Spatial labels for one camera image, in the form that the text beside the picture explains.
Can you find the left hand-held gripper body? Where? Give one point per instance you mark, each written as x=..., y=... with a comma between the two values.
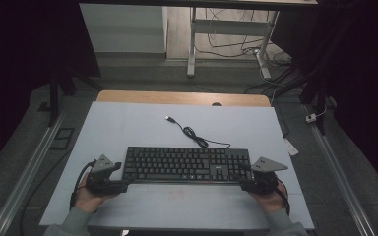
x=100, y=183

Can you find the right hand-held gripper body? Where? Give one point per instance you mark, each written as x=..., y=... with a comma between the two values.
x=264, y=182

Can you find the black computer keyboard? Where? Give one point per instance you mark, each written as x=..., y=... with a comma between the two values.
x=183, y=164

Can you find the person's right hand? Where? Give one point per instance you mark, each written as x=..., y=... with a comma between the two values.
x=270, y=201

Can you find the person's left hand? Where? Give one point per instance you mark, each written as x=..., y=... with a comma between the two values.
x=88, y=201

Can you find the white paper tag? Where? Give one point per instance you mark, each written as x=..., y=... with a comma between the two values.
x=291, y=147

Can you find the white table board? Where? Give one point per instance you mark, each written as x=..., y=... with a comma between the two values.
x=144, y=128

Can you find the small white box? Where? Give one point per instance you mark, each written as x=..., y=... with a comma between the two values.
x=311, y=118

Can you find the wooden table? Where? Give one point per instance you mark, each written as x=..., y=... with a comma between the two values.
x=177, y=97

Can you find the black stand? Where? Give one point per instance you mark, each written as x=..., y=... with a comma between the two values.
x=320, y=98
x=54, y=98

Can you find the white cabinet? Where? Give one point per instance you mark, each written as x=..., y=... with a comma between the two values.
x=124, y=29

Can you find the aluminium floor rail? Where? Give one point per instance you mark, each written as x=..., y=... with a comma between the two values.
x=341, y=180
x=23, y=183

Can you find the white desk frame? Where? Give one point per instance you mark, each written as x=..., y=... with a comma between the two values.
x=224, y=27

